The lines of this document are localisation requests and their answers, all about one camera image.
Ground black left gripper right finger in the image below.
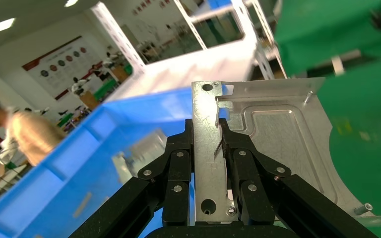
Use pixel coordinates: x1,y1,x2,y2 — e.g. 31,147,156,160
219,119,379,238

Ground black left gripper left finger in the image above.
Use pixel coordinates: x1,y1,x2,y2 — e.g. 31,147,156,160
68,119,195,238

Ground silver stamped metal plate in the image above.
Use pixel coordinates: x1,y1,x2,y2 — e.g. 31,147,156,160
191,77,381,228

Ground blue plastic bin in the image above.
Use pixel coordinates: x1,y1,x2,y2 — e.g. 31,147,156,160
0,86,235,238

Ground green table cloth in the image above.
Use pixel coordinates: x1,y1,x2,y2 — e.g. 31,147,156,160
274,0,381,238

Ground person in tan shirt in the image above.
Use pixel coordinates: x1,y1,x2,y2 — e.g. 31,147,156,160
0,93,67,169

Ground dark metal frame part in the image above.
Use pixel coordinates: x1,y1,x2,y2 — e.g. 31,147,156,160
111,129,169,185

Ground white metal shelf frame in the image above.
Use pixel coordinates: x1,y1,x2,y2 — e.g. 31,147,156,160
91,0,288,103

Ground wall poster with circles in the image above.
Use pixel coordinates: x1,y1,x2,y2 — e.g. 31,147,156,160
21,35,102,101

